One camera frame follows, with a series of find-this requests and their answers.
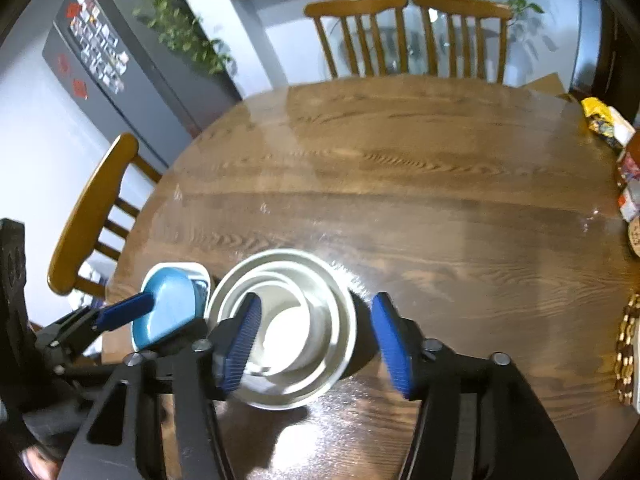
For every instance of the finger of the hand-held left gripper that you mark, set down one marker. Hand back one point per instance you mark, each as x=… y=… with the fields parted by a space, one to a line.
x=185 y=335
x=125 y=311

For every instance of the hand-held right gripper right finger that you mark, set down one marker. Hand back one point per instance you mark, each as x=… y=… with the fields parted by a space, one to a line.
x=392 y=345

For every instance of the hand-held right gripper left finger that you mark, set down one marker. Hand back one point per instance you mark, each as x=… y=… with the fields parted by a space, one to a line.
x=242 y=350

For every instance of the blue plate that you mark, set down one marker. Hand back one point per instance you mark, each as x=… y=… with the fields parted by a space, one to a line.
x=170 y=305

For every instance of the small white bowl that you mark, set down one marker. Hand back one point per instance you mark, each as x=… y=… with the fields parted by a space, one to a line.
x=287 y=335

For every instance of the large white bowl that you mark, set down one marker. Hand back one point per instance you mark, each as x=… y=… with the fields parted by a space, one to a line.
x=345 y=340

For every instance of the white square patterned plate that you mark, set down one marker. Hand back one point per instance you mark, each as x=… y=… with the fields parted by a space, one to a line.
x=201 y=272

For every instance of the medium white bowl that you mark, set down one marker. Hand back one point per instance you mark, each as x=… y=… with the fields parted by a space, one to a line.
x=327 y=330

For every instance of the person's left hand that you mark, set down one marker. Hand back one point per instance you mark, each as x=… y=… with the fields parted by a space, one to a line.
x=40 y=462

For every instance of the wooden chair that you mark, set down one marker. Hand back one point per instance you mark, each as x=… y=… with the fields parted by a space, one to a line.
x=360 y=7
x=95 y=200
x=465 y=7

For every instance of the red fridge sticker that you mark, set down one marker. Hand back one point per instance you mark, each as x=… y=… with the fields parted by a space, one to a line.
x=80 y=88
x=63 y=63

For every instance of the wooden basket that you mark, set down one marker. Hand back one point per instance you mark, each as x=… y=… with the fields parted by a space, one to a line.
x=627 y=355

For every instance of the grey refrigerator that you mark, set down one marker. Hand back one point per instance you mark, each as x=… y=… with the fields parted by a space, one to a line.
x=145 y=75

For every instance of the cluster of fridge photo magnets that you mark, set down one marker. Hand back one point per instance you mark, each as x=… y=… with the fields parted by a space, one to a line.
x=97 y=40

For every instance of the trailing green plant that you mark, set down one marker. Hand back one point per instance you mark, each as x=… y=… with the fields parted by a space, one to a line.
x=175 y=15

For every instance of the yellow snack packet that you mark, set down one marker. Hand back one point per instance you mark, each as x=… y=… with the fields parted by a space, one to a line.
x=602 y=115

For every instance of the dark wooden door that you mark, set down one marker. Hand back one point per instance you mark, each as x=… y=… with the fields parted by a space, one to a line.
x=612 y=60

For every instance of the small leafy plant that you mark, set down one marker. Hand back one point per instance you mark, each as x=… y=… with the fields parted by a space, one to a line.
x=522 y=0

